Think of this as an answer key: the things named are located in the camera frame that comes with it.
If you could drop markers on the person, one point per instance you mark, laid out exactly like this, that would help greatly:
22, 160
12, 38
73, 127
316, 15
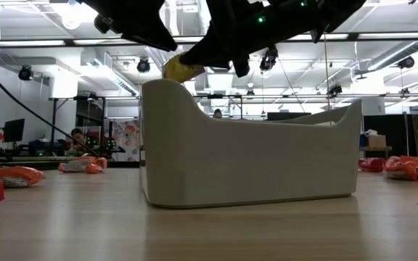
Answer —
76, 139
217, 114

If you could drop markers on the background wooden table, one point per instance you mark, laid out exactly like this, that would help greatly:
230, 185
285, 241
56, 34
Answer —
376, 148

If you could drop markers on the orange candy wrapper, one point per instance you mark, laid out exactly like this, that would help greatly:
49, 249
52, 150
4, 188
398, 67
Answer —
13, 175
408, 166
82, 165

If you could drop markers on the black wide monitor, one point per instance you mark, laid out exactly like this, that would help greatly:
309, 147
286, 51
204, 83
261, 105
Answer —
289, 116

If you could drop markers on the light grey plastic bin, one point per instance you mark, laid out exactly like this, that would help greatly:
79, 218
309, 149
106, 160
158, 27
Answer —
249, 163

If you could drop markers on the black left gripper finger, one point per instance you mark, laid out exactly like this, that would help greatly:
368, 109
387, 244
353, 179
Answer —
147, 25

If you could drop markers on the cardboard box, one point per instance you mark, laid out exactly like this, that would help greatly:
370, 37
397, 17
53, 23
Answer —
376, 141

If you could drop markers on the yellow candy packet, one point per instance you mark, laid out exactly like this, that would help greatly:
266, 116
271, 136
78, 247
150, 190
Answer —
178, 72

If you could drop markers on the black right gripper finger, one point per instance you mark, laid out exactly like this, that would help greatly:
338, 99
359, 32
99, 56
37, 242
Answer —
241, 67
209, 50

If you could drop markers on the black aluminium table frame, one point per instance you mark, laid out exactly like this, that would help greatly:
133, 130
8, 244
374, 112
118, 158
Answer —
129, 165

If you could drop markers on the black metal workstation frame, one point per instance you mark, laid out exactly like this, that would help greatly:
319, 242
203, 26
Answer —
54, 119

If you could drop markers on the black overhead crossbar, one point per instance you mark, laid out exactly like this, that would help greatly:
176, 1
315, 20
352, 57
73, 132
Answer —
67, 41

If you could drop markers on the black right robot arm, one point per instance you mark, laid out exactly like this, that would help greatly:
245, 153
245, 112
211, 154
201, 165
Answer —
339, 14

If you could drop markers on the black ceiling spotlight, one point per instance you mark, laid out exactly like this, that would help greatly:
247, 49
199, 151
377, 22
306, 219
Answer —
406, 62
269, 59
335, 90
143, 66
25, 72

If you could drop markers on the floral poster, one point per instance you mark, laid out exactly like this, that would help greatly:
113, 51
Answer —
127, 139

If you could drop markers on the black computer monitor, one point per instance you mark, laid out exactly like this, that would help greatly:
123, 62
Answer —
13, 129

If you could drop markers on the black partition panel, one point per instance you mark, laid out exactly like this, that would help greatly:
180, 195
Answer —
394, 134

